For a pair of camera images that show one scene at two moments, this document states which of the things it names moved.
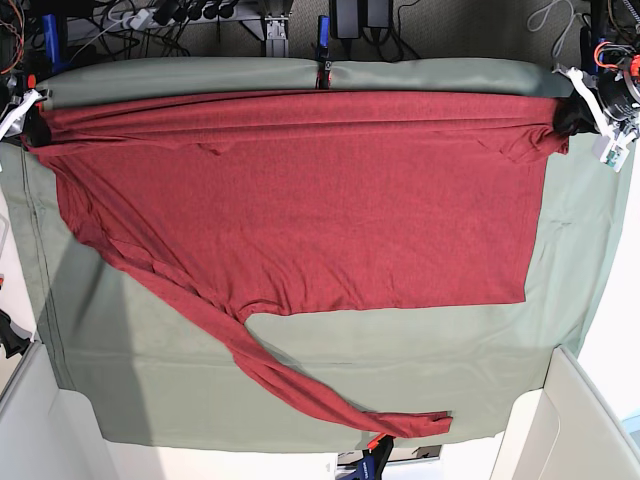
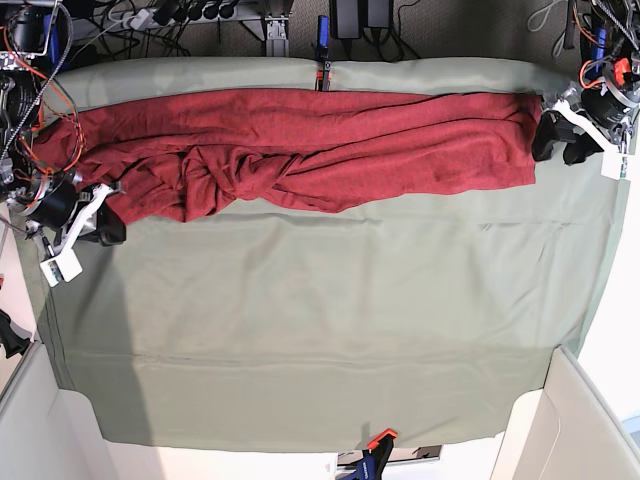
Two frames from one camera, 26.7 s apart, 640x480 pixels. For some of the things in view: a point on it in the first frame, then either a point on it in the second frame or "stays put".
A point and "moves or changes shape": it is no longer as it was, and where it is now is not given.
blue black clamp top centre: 323,59 stays put
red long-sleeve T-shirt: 234,199 moves or changes shape
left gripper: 35,126 → 57,210
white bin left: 51,433 stays put
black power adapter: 350,18 stays put
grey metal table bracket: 277,45 stays put
